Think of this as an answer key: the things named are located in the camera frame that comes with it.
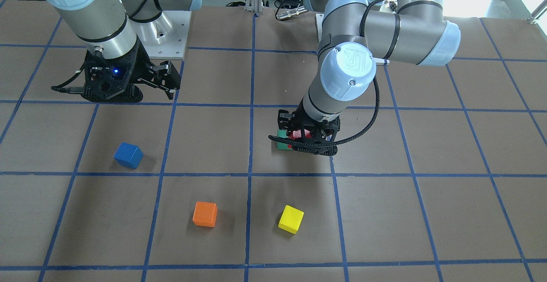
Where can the orange block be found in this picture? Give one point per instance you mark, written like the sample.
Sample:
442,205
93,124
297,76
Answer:
205,214

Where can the silver metal connector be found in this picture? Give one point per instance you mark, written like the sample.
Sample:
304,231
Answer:
290,13

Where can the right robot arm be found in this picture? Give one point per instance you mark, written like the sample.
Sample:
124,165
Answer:
114,33

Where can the red block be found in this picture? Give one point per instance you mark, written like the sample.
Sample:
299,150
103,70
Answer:
294,135

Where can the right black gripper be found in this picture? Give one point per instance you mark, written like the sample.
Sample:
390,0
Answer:
141,65

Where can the blue block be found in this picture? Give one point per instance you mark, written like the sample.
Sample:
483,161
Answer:
128,155

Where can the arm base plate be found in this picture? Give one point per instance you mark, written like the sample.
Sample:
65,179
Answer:
166,37
319,21

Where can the yellow block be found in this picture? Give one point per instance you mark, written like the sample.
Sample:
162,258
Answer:
291,219

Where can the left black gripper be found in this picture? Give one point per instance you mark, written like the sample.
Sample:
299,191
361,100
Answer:
283,119

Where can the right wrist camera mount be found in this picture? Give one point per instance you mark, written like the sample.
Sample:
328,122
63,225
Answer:
110,80

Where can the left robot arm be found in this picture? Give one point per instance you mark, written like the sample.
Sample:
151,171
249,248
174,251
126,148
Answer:
354,34

